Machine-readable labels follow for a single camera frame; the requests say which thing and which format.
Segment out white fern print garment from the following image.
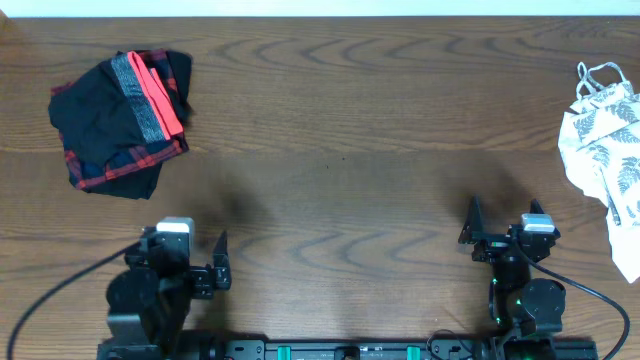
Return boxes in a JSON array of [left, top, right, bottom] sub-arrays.
[[558, 62, 639, 283]]

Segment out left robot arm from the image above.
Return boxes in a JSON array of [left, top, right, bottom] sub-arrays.
[[96, 227, 232, 360]]

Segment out black leggings with red waistband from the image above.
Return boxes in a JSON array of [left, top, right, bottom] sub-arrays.
[[48, 49, 192, 164]]

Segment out black cable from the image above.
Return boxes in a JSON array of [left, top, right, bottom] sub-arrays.
[[5, 239, 144, 360], [512, 239, 631, 360]]

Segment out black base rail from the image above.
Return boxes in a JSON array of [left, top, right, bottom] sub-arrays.
[[96, 337, 599, 360]]

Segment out red navy plaid garment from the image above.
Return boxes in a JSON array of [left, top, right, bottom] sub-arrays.
[[48, 49, 192, 199]]

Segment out left black cable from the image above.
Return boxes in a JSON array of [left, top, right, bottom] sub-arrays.
[[5, 239, 144, 360]]

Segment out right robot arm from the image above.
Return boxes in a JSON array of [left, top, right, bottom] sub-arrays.
[[458, 197, 566, 359]]

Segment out right black cable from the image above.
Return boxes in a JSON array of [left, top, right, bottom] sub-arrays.
[[512, 239, 631, 360]]

